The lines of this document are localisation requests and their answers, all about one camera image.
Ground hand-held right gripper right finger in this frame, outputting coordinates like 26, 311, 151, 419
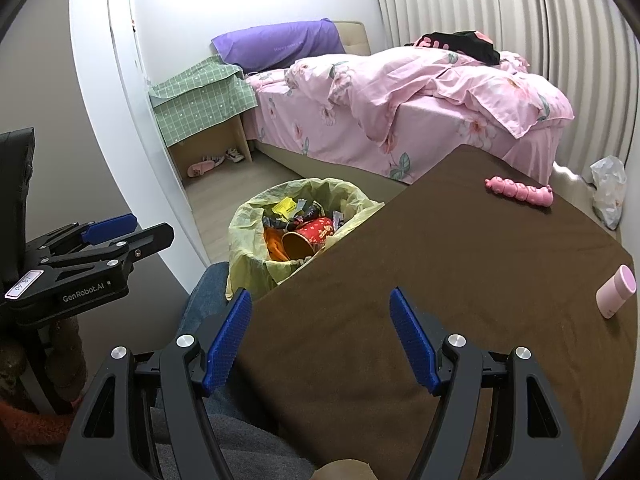
389, 287, 586, 480

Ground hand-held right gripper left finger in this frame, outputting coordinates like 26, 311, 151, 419
64, 287, 253, 480

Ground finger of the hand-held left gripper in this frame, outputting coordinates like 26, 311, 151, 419
25, 213, 138, 261
37, 222, 176, 281

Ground yellow trash bag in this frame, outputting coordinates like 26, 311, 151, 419
226, 177, 386, 302

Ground orange snack packet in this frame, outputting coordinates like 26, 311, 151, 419
265, 227, 291, 261

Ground light wooden nightstand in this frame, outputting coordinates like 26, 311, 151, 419
167, 112, 255, 186

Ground green checked cloth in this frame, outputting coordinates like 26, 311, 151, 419
147, 56, 260, 147

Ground pink toy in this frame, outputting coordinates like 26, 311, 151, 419
484, 176, 555, 208

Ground pink floral bed sheet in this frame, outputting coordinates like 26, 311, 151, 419
247, 67, 566, 186

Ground pink cylindrical cup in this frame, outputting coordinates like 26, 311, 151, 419
596, 264, 637, 319

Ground purple pillow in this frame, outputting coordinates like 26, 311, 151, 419
211, 19, 347, 75

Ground clear plastic bag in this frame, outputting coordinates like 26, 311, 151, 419
590, 156, 627, 231

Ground pink floral duvet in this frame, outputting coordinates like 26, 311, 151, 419
285, 45, 576, 146

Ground black and pink garment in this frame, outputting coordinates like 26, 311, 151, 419
404, 30, 502, 66

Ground striped white curtain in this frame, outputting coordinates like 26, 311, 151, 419
370, 0, 640, 186

